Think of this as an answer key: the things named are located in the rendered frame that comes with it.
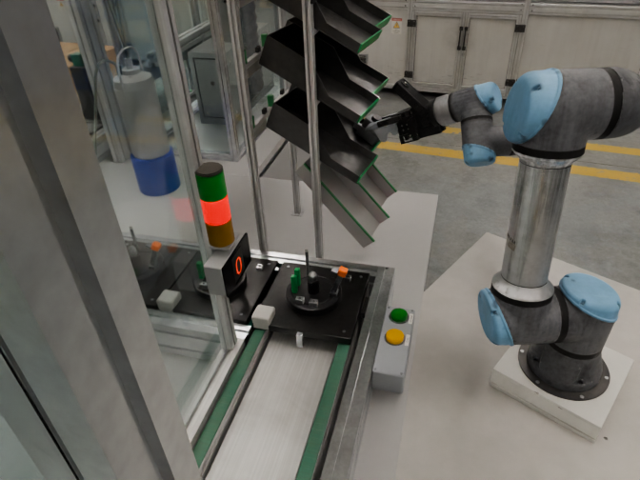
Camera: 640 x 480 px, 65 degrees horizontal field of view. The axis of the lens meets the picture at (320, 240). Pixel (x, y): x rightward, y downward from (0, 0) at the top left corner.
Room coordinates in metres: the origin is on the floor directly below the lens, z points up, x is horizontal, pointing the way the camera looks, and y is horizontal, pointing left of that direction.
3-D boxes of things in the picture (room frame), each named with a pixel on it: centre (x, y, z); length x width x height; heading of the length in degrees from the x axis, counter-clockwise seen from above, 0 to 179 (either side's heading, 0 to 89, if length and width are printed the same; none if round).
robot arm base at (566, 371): (0.74, -0.53, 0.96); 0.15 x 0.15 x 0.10
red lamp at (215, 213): (0.80, 0.19, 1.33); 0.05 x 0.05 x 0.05
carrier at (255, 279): (1.02, 0.27, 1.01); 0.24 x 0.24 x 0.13; 73
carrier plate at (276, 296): (0.94, 0.02, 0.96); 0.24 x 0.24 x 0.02; 73
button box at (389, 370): (0.80, -0.16, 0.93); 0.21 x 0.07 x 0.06; 163
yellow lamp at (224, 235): (0.80, 0.19, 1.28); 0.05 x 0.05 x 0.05
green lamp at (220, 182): (0.80, 0.19, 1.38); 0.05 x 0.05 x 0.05
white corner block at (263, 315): (0.88, 0.14, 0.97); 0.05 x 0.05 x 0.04; 73
